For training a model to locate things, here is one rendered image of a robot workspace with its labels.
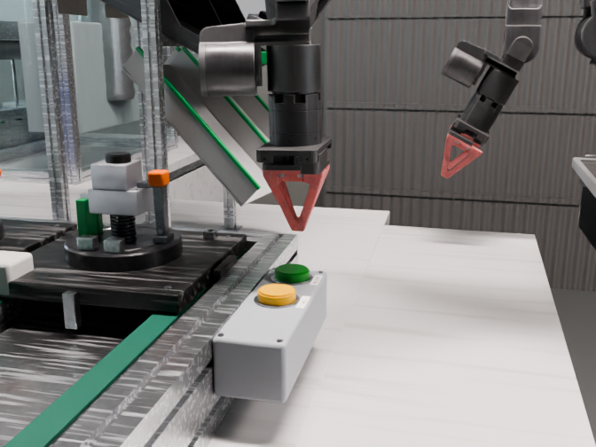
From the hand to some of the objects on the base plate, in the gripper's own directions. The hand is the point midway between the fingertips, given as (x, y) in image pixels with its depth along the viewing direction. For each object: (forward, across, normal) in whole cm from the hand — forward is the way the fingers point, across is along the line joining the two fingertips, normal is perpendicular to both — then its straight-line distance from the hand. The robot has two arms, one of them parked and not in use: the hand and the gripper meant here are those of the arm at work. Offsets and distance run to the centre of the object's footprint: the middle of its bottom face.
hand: (297, 223), depth 76 cm
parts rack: (+16, +38, +34) cm, 54 cm away
